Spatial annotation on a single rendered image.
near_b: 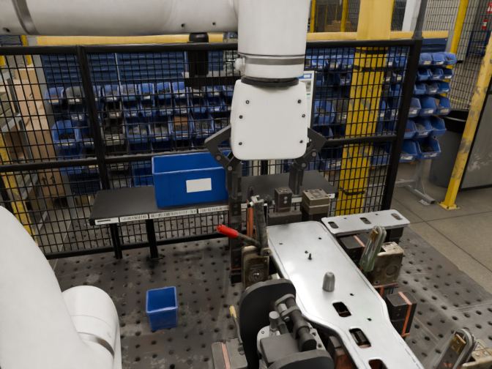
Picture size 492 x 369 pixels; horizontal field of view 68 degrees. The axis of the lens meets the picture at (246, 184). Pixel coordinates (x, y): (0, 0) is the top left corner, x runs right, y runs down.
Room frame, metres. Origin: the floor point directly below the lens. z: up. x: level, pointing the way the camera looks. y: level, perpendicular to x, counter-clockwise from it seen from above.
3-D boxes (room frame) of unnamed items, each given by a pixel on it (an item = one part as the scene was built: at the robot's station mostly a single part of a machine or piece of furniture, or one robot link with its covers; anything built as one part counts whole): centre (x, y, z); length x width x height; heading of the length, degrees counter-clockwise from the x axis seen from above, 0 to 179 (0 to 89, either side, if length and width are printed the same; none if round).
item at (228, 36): (1.46, 0.06, 1.53); 0.06 x 0.06 x 0.20
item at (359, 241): (0.97, -0.35, 0.84); 0.11 x 0.10 x 0.28; 103
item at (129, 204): (1.24, 0.11, 1.01); 0.90 x 0.22 x 0.03; 103
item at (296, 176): (0.49, -0.08, 1.44); 0.03 x 0.03 x 0.07; 11
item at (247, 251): (0.82, -0.03, 0.88); 0.07 x 0.06 x 0.35; 103
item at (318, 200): (1.16, -0.25, 0.88); 0.08 x 0.08 x 0.36; 13
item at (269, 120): (0.48, -0.03, 1.52); 0.10 x 0.07 x 0.11; 101
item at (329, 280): (0.74, -0.21, 1.02); 0.03 x 0.03 x 0.07
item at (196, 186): (1.22, 0.18, 1.09); 0.30 x 0.17 x 0.13; 104
